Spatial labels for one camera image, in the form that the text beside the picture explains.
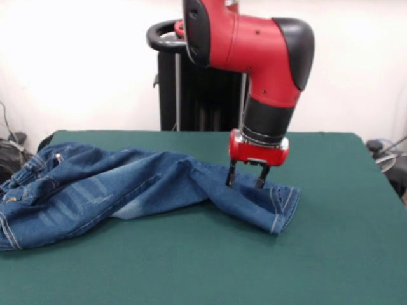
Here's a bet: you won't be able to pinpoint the dark green table cloth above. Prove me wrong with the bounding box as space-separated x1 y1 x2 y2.
0 129 407 305

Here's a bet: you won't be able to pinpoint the black floor equipment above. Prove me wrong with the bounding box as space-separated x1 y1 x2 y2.
387 165 407 204

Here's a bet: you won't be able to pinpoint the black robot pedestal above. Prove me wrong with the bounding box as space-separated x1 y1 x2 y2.
146 18 279 132

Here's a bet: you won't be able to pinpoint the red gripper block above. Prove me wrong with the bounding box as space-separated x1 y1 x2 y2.
224 128 291 190

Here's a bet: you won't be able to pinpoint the tangle of cables with adapter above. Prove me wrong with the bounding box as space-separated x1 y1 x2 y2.
365 135 407 174

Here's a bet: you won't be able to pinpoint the tangle of black cables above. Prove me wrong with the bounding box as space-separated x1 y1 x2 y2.
0 101 38 185

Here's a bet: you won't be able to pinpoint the blue denim jeans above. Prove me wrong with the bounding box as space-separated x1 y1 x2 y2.
0 142 302 252

